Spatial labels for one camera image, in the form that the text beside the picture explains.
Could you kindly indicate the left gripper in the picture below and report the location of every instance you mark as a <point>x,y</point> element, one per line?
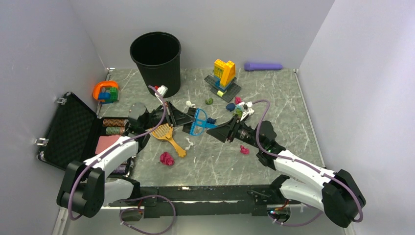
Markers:
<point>176,117</point>

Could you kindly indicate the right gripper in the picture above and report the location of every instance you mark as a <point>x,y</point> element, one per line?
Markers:
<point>221,132</point>

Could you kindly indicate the yellow slotted scoop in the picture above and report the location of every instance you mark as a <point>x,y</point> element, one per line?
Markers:
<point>165,133</point>

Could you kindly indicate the blue hand brush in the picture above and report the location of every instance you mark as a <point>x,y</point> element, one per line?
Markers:
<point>199,126</point>

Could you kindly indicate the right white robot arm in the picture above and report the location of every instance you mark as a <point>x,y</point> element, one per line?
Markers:
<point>336,194</point>

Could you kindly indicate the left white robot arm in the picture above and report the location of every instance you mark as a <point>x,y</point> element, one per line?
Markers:
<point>84,189</point>

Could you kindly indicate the dark blue paper scrap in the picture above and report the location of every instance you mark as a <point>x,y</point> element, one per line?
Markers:
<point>211,120</point>

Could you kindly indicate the dark blue paper ball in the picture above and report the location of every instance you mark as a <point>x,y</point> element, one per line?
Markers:
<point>230,107</point>

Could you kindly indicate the white twisted paper scrap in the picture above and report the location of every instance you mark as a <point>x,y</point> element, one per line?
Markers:
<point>190,143</point>

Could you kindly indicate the far magenta paper scrap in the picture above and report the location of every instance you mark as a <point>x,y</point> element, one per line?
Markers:
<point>237,100</point>

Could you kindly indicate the small green paper scrap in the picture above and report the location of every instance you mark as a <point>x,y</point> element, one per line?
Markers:
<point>209,101</point>

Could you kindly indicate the large magenta paper scrap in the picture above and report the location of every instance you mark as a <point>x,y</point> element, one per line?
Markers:
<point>167,159</point>

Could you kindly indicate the yellow toy brick tower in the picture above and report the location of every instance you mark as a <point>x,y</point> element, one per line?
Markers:
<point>222,80</point>

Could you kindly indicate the black plastic bucket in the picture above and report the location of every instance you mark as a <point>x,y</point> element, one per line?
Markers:
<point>157,57</point>

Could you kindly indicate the purple cylinder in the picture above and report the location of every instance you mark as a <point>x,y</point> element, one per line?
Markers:
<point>251,66</point>

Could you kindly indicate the pink playing cards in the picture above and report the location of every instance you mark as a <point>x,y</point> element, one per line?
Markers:
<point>105,141</point>

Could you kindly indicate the black poker chip case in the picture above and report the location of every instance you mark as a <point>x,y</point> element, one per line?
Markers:
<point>74,132</point>

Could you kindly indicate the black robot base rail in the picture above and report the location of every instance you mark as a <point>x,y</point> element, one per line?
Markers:
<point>156,202</point>

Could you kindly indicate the orange ring toy blocks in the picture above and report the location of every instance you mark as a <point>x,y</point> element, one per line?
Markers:
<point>106,92</point>

